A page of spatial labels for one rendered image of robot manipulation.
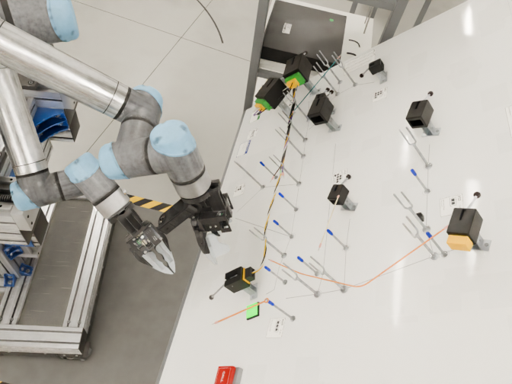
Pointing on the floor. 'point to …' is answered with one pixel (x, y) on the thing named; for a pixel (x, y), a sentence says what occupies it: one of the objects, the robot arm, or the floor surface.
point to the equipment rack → (354, 30)
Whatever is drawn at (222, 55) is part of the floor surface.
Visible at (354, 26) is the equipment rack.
